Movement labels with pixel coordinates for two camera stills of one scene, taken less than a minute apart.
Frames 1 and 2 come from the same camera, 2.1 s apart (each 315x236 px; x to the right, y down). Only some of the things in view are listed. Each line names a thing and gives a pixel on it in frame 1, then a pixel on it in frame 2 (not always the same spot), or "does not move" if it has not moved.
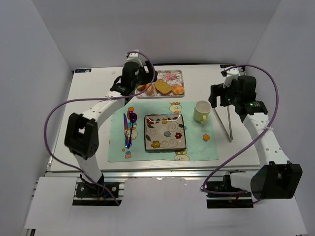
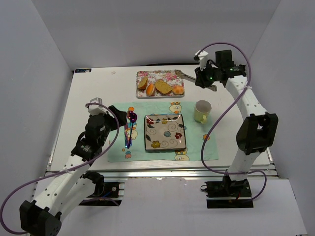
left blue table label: (81, 70) does not move
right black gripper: (217, 93) to (200, 80)
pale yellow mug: (202, 108) does not move
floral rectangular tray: (169, 83) does not move
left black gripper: (149, 71) to (117, 114)
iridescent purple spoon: (133, 117) does not move
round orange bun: (178, 90) does not move
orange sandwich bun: (151, 90) does not move
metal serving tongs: (230, 138) to (188, 78)
